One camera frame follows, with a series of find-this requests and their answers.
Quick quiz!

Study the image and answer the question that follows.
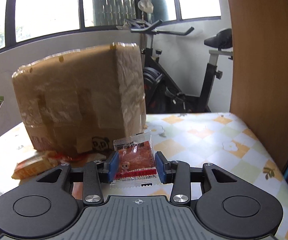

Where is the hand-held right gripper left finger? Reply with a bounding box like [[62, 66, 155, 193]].
[[35, 151, 119, 205]]

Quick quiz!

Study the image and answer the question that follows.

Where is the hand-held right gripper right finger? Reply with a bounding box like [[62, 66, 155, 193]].
[[155, 151, 240, 203]]

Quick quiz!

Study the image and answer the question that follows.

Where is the clear red snack packet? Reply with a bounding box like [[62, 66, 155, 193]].
[[110, 133, 158, 190]]

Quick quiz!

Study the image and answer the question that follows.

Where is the cardboard box with plastic liner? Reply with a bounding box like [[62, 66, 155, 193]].
[[11, 42, 147, 158]]

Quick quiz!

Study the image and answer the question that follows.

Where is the checkered floral tablecloth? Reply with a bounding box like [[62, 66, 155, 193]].
[[0, 112, 288, 240]]

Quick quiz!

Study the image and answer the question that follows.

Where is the black exercise bike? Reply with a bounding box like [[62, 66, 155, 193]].
[[124, 17, 234, 114]]

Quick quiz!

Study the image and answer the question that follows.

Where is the orange snack packet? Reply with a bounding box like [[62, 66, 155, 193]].
[[11, 151, 84, 180]]

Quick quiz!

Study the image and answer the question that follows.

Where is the metal pole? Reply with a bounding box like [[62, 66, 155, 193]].
[[141, 12, 146, 48]]

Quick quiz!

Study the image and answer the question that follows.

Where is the wooden panel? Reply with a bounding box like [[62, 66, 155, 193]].
[[222, 0, 288, 173]]

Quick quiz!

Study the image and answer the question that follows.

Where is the white cap on pole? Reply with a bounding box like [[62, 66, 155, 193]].
[[138, 0, 154, 13]]

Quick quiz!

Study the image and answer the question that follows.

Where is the perforated metal screen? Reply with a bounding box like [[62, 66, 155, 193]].
[[91, 0, 137, 27]]

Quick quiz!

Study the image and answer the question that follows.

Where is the dark framed window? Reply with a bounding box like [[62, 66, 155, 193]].
[[0, 0, 222, 55]]

